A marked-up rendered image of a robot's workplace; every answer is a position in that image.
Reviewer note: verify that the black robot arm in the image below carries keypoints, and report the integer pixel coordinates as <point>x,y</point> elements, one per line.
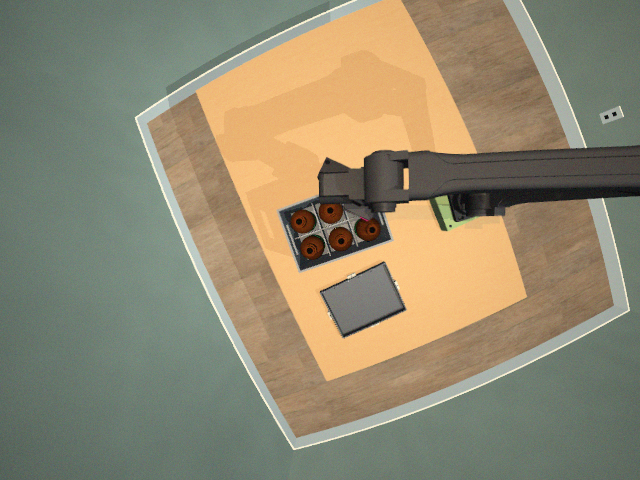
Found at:
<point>546,175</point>

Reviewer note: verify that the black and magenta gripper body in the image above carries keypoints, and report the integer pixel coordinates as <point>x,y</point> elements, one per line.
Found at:
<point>360,211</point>

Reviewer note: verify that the dark grey crate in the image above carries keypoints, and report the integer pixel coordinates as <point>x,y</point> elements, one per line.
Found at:
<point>303,264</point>

